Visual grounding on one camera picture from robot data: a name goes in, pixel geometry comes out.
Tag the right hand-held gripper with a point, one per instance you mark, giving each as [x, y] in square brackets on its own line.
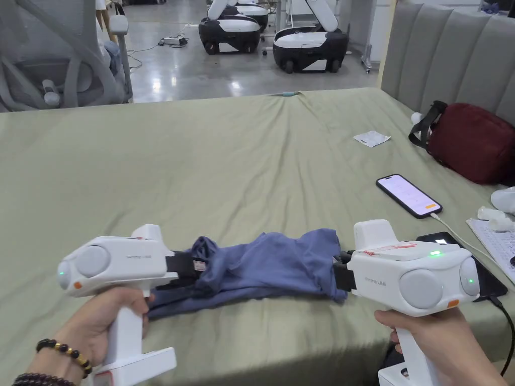
[406, 277]

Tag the person's left hand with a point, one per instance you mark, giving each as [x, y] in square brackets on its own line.
[92, 321]

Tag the black and white robot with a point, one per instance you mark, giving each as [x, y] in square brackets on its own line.
[255, 10]
[310, 46]
[229, 34]

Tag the bed with pale green sheet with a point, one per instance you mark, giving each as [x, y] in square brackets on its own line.
[201, 169]

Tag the white rounded object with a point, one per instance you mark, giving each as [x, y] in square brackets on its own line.
[505, 199]

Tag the smartphone with lit screen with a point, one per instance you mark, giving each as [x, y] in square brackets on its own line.
[408, 196]

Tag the black flat device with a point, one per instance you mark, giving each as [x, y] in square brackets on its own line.
[489, 281]

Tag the grey padded headboard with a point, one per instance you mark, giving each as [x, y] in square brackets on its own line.
[450, 44]

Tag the white paper wrapper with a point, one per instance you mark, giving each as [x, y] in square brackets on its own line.
[372, 138]

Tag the dark red bag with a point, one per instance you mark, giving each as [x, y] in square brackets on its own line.
[470, 140]

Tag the printed white paper sheet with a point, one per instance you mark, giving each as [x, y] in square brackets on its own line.
[493, 245]

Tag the small white bottle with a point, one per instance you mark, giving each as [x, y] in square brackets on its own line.
[494, 216]

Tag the white power strip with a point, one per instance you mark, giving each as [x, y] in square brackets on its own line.
[174, 40]

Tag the person's right hand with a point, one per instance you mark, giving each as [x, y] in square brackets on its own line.
[446, 345]

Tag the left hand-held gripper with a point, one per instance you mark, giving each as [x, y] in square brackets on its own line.
[120, 257]

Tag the blue shirt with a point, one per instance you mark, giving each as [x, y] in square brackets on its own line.
[265, 269]

